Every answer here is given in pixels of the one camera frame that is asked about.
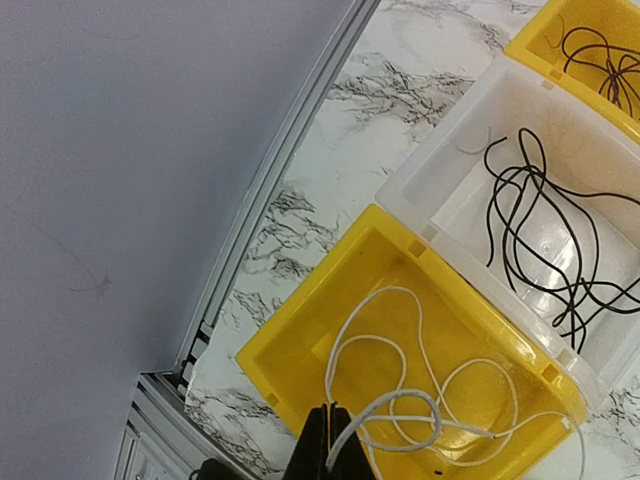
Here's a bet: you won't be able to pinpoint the yellow bin near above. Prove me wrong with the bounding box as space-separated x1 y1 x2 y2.
237 205 587 479

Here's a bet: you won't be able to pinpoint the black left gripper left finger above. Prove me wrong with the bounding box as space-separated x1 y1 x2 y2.
284 404 329 480

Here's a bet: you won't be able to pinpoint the aluminium front rail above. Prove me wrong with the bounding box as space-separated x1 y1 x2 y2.
114 373 216 479

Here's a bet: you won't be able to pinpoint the black cable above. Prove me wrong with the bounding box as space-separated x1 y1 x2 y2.
483 127 640 354

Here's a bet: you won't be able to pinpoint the white cables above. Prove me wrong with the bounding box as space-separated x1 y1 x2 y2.
324 285 521 454

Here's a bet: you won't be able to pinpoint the yellow bin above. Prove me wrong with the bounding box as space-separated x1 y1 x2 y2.
237 205 587 479
505 0 639 141

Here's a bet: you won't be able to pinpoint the white bin middle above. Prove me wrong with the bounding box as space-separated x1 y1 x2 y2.
376 58 639 408

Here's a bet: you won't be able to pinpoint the left aluminium corner post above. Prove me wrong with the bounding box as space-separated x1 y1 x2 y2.
172 1 379 377

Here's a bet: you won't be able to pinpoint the yellow bin far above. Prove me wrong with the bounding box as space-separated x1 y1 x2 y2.
505 0 639 141

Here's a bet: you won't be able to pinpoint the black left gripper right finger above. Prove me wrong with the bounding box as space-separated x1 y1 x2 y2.
329 403 375 480

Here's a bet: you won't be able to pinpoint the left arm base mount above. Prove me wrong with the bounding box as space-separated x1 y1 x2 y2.
188 458 239 480

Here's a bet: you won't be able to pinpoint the black cables in far bin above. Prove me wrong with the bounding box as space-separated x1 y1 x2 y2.
559 25 640 119

